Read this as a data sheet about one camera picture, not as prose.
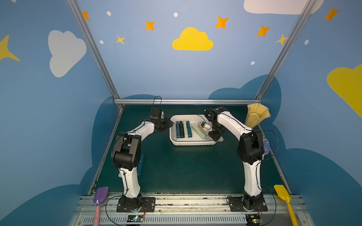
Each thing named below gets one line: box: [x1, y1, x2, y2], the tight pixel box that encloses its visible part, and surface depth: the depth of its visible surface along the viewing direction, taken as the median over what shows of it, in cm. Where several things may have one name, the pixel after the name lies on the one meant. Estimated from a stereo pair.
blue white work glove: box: [263, 138, 271, 156], surface depth 98 cm
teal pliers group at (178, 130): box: [175, 121, 181, 139], surface depth 104 cm
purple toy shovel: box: [92, 186, 109, 226], surface depth 76 cm
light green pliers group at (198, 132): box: [190, 124, 206, 140], surface depth 104 cm
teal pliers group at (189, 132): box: [186, 120, 193, 138], surface depth 106 cm
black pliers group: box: [179, 120, 185, 138], surface depth 104 cm
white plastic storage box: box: [169, 113, 224, 146], surface depth 103 cm
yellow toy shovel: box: [273, 184, 299, 226], surface depth 78 cm
